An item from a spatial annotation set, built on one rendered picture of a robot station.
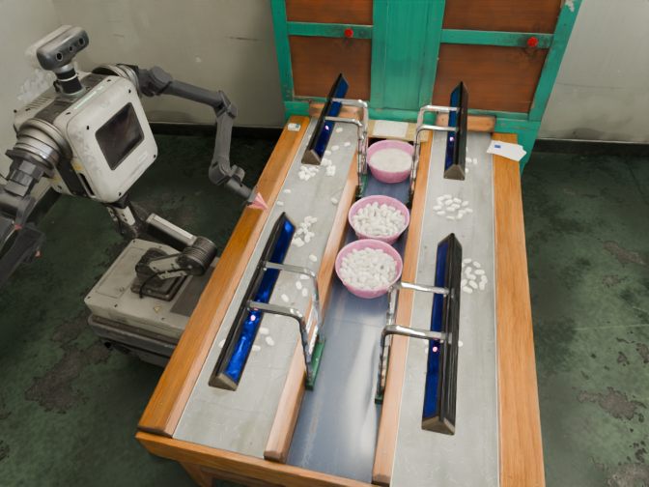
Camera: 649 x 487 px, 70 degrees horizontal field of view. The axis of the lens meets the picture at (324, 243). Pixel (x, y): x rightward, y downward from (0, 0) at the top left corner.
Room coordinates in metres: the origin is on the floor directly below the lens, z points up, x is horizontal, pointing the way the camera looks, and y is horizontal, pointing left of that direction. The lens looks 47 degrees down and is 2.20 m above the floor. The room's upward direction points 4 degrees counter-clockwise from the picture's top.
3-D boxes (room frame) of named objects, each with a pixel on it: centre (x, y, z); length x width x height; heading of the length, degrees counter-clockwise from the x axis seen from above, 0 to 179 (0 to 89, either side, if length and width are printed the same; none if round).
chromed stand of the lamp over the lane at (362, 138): (1.78, -0.13, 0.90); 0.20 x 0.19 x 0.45; 164
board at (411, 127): (2.10, -0.42, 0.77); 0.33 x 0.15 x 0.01; 74
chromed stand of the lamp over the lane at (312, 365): (0.85, 0.14, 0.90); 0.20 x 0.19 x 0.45; 164
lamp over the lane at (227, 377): (0.87, 0.21, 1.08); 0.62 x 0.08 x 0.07; 164
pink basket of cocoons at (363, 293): (1.20, -0.17, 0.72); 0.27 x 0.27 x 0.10
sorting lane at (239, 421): (1.40, 0.13, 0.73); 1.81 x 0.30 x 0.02; 164
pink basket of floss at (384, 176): (1.89, -0.37, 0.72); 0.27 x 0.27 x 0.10
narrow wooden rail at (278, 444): (1.36, -0.04, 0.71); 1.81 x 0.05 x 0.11; 164
